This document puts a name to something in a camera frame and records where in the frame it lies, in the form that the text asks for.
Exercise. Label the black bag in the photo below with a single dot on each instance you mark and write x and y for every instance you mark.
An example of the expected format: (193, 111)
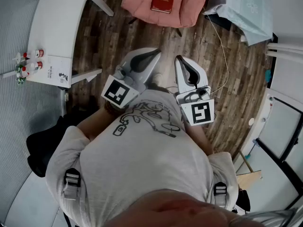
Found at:
(243, 200)

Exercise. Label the white printed booklet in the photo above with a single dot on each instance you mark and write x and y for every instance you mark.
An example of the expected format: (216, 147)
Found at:
(59, 72)

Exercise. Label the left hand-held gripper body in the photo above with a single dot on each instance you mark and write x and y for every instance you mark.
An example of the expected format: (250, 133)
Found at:
(118, 91)

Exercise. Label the wooden board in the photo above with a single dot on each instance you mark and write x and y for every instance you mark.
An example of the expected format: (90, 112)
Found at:
(248, 180)

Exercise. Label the person's right forearm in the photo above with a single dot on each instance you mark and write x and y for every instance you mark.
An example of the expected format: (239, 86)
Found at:
(198, 138)

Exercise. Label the light blue cloth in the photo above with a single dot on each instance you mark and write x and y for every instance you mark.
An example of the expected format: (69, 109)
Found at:
(248, 15)

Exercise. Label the person's grey printed t-shirt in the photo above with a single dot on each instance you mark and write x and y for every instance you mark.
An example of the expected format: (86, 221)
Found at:
(142, 162)

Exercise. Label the black-framed window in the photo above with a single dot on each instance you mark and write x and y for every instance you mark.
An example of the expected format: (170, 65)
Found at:
(277, 126)

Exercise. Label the small white round dish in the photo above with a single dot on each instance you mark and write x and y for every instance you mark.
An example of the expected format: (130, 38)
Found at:
(251, 121)

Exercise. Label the person's shoe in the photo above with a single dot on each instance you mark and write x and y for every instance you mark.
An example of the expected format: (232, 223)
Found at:
(157, 79)

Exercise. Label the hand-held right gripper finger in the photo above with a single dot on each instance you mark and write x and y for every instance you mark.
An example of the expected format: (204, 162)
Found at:
(182, 81)
(201, 75)

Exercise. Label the thick white wall pipes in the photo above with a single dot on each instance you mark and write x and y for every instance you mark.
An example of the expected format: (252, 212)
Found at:
(284, 47)

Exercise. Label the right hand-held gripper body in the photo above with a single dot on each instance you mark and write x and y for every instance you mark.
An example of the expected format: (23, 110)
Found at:
(198, 112)

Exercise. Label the person's face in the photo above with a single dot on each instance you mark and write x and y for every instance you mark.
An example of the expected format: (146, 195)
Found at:
(177, 212)

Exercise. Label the black office chair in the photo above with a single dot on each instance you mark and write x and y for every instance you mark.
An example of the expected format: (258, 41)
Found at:
(42, 148)

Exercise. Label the teal cloth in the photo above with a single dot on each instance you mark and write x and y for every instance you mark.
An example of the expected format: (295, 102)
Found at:
(268, 75)

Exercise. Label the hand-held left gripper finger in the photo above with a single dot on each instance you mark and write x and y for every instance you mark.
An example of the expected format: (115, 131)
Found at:
(139, 52)
(151, 71)

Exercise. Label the pink cushioned chair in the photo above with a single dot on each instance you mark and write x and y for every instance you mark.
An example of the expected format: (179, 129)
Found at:
(189, 6)

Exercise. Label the person's left forearm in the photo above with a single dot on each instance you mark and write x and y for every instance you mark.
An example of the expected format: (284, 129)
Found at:
(94, 126)

